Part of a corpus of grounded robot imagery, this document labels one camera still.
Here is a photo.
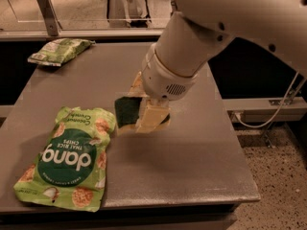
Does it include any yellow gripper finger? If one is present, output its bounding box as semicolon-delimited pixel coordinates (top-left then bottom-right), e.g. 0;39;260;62
128;72;147;98
135;98;170;133

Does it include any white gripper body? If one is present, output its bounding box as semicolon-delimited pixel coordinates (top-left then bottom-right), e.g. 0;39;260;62
141;44;198;101

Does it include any green and yellow sponge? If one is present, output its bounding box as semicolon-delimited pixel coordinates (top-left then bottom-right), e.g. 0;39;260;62
115;97;171;135

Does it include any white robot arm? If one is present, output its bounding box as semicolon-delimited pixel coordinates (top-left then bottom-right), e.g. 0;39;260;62
130;0;307;133

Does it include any small green snack bag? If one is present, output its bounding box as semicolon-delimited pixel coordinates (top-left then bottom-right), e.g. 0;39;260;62
28;38;94;67

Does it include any green Dang rice chip bag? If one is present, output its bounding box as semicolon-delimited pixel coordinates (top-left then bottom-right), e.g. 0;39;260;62
13;106;116;212

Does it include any glass barrier panel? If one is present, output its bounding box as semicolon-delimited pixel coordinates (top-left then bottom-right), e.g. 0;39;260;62
0;0;172;32

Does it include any left metal rail bracket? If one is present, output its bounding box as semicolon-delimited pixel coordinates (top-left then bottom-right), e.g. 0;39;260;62
36;0;59;36

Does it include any white cable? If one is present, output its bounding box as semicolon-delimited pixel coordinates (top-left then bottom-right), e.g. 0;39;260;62
234;70;307;129

